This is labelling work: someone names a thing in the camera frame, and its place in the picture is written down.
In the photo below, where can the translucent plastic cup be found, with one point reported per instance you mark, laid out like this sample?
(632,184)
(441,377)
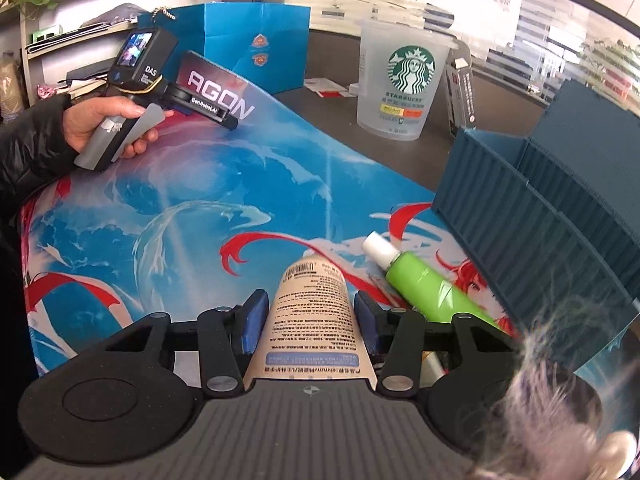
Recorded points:
(395,115)

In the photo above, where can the person's left hand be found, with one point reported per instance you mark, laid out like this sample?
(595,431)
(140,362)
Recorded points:
(87,120)

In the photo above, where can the green tube with white cap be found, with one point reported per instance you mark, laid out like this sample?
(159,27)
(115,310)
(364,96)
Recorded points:
(425,285)

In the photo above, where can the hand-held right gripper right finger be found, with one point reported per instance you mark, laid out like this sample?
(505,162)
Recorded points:
(367,325)

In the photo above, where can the black pen box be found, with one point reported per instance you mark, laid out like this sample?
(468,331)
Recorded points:
(462,95)

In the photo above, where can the blue paper bag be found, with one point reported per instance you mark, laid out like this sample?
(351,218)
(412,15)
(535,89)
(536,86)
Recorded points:
(225,35)

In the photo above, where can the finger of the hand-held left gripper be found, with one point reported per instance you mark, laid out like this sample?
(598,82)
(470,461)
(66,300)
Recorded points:
(229,119)

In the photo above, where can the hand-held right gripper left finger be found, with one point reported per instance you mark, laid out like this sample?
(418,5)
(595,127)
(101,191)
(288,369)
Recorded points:
(252,322)

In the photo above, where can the beige printed tube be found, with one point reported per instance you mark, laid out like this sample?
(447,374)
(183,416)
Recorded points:
(310,320)

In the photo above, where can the grey fur trim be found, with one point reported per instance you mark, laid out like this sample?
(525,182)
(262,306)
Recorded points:
(545,410)

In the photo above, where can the white bookshelf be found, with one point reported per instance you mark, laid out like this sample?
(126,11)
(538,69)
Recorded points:
(65,65)

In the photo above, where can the stack of dark folders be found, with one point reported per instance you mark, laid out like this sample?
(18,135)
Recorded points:
(80,30)

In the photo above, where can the red and white papers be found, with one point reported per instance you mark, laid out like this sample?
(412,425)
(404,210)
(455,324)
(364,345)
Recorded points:
(325,87)

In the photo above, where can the blue ribbed organizer box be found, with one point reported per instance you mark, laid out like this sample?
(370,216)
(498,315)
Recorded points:
(525,220)

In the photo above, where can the printed blue red desk mat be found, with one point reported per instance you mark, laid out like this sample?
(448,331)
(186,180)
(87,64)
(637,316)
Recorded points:
(200,185)

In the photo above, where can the person's left forearm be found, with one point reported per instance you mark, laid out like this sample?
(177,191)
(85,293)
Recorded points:
(30,155)

